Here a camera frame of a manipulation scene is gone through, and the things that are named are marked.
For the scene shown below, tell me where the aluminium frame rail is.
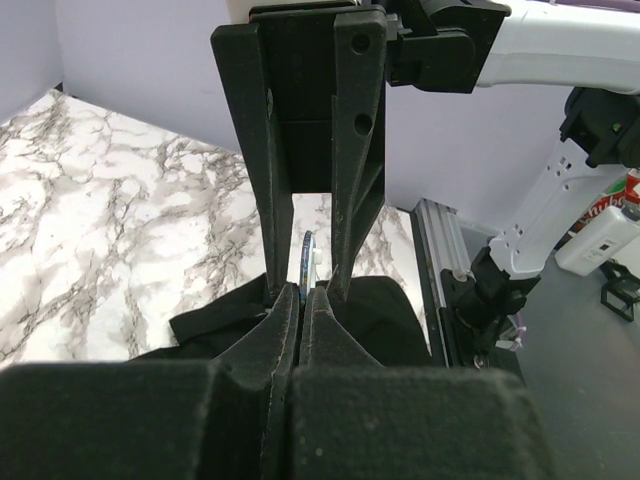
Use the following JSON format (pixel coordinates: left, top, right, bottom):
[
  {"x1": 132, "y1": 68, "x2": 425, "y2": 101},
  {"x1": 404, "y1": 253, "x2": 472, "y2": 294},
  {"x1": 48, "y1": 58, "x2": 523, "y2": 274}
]
[{"x1": 412, "y1": 199, "x2": 471, "y2": 310}]

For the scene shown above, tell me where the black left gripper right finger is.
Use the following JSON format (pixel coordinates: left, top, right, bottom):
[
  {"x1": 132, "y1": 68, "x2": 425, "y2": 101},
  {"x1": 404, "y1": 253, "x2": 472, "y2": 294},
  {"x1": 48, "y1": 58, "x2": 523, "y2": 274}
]
[{"x1": 290, "y1": 288, "x2": 558, "y2": 479}]

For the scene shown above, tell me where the black plastic bracket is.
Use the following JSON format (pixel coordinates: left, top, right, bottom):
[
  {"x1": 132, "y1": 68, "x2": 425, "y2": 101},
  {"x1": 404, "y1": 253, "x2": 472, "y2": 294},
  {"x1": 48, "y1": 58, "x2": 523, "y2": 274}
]
[{"x1": 599, "y1": 261, "x2": 639, "y2": 323}]

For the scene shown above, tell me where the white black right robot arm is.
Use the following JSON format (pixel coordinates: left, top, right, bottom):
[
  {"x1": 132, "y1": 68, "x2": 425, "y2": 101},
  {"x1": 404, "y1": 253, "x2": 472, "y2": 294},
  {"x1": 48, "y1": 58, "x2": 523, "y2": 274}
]
[{"x1": 211, "y1": 1, "x2": 639, "y2": 351}]

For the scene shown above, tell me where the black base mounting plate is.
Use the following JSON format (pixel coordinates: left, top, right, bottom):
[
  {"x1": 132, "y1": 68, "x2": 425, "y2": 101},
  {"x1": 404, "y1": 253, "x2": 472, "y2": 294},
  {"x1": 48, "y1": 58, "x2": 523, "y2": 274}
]
[{"x1": 437, "y1": 269, "x2": 523, "y2": 379}]

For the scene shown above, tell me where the red candy bag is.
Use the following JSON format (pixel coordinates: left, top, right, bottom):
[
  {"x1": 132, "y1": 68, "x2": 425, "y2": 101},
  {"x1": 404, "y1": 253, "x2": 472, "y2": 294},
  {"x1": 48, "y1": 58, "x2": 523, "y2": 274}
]
[{"x1": 570, "y1": 169, "x2": 639, "y2": 233}]

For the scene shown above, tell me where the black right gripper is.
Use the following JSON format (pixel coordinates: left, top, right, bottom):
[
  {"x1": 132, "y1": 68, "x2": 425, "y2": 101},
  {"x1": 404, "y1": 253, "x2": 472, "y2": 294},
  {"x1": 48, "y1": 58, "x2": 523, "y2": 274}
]
[{"x1": 211, "y1": 3, "x2": 386, "y2": 300}]

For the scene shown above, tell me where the black button shirt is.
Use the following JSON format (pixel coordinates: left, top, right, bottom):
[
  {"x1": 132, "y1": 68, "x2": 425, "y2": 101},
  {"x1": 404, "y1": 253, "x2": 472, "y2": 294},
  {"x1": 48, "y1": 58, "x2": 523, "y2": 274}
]
[{"x1": 156, "y1": 275, "x2": 432, "y2": 367}]

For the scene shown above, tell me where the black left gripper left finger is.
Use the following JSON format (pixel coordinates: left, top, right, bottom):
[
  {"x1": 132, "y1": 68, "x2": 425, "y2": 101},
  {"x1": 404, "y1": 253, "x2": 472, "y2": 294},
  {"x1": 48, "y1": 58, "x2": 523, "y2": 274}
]
[{"x1": 1, "y1": 285, "x2": 299, "y2": 479}]

